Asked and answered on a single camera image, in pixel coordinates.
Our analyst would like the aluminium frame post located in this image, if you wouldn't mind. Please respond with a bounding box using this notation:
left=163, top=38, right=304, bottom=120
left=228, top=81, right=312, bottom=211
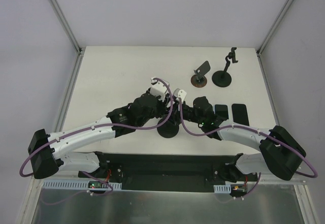
left=39, top=0, right=86, bottom=56
left=255, top=0, right=308, bottom=57

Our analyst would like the left aluminium frame post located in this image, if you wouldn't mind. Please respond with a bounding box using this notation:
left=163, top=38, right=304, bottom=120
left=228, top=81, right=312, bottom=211
left=39, top=0, right=86, bottom=56

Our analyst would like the left white cable duct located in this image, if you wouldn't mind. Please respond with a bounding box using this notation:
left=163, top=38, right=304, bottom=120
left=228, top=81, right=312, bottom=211
left=43, top=179, right=122, bottom=191

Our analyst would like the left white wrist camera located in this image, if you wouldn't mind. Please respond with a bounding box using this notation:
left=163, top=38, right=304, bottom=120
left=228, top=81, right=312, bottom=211
left=149, top=77, right=170, bottom=101

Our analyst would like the black phone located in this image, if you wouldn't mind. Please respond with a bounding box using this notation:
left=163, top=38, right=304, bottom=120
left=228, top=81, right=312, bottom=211
left=232, top=104, right=249, bottom=126

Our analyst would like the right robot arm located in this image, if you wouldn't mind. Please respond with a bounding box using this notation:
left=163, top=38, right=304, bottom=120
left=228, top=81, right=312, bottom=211
left=174, top=95, right=306, bottom=182

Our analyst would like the right aluminium frame post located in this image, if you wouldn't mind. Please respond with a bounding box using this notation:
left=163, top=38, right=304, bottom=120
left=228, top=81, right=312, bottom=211
left=255, top=0, right=308, bottom=57

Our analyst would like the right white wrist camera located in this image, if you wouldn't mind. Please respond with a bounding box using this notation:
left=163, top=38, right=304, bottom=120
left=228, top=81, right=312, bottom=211
left=173, top=88, right=187, bottom=104

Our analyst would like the black round base stand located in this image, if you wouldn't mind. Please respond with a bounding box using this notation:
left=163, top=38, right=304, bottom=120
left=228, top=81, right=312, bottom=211
left=212, top=47, right=238, bottom=88

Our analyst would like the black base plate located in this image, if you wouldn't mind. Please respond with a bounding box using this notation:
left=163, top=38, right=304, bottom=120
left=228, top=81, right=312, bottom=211
left=89, top=151, right=257, bottom=193

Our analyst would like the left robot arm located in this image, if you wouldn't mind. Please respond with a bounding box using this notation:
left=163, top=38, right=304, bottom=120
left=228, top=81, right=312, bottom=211
left=19, top=87, right=173, bottom=179

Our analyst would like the black phone stand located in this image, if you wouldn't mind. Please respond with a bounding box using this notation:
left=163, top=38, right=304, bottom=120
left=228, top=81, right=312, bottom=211
left=156, top=120, right=179, bottom=139

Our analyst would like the blue case phone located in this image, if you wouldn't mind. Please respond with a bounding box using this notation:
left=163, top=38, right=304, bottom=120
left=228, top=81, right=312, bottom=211
left=214, top=104, right=229, bottom=119

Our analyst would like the brown base phone stand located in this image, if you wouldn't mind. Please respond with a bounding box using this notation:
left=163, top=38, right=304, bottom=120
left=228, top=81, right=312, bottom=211
left=190, top=60, right=211, bottom=88

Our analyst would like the white cable duct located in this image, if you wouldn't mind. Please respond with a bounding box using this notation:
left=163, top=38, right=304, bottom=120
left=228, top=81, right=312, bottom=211
left=213, top=183, right=232, bottom=194
left=43, top=179, right=122, bottom=191

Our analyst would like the right white cable duct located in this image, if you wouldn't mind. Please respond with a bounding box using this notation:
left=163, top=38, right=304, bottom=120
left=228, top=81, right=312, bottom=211
left=213, top=183, right=232, bottom=194

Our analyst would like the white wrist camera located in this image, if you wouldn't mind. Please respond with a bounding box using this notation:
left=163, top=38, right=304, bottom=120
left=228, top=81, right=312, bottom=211
left=149, top=77, right=170, bottom=101
left=173, top=88, right=187, bottom=104

